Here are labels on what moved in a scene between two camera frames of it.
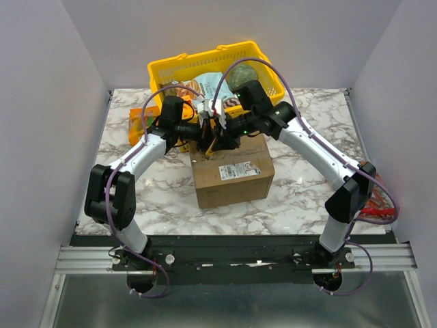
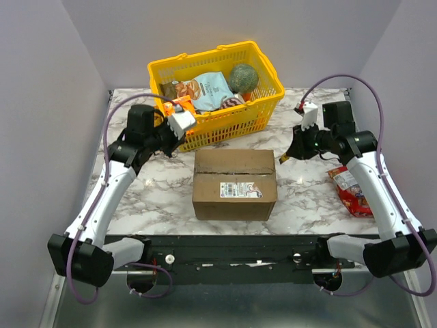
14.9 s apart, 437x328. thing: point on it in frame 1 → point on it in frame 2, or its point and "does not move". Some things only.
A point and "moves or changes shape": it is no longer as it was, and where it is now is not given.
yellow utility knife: (208, 152) → (283, 158)
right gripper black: (223, 133) → (300, 145)
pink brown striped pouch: (231, 102) does not move
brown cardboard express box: (234, 175) moves or changes shape
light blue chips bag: (207, 85) does not move
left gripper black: (205, 134) → (176, 143)
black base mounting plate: (227, 260) does not move
